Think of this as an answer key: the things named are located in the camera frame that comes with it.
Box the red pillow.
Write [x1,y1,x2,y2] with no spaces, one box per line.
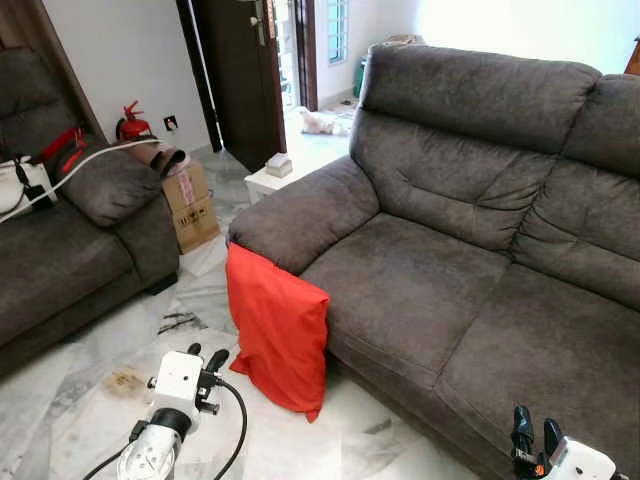
[225,243,331,423]

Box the dark brown sofa with clutter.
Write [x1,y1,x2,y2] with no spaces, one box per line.
[0,45,181,376]

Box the dark brown two-seat sofa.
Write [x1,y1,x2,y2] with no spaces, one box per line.
[228,43,640,480]

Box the brown cardboard box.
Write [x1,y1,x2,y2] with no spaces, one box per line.
[162,160,221,254]

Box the brown rolled cloth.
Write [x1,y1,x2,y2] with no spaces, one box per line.
[130,143,188,179]

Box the beige tissue box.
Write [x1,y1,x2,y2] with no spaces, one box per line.
[265,155,293,179]

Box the white side table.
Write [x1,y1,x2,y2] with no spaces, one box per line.
[245,148,351,203]

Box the red fire extinguisher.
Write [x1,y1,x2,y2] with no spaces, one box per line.
[116,100,153,142]

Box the white bag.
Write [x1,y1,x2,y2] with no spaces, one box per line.
[0,157,56,216]

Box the white fluffy dog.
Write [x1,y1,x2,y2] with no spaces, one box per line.
[300,108,353,137]

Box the dark brown wooden door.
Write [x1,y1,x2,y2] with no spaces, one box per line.
[190,0,288,171]

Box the green cabinet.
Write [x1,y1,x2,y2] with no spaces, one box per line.
[352,58,369,99]

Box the dark wooden diagonal beam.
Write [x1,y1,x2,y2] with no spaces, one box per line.
[0,0,108,141]

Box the louvred glass window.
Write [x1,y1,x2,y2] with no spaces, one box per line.
[327,0,348,63]

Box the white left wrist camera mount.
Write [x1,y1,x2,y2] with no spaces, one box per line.
[152,350,207,417]

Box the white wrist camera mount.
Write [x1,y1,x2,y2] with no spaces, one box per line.
[152,350,207,417]
[545,437,618,480]

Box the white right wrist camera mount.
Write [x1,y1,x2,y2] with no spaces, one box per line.
[545,437,618,480]

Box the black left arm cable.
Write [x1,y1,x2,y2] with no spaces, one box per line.
[85,378,248,480]

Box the white cord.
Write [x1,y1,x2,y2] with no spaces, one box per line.
[0,139,161,223]

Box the red strap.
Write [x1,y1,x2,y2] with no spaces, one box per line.
[38,127,89,178]

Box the dark brown door frame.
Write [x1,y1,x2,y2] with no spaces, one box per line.
[290,0,319,111]

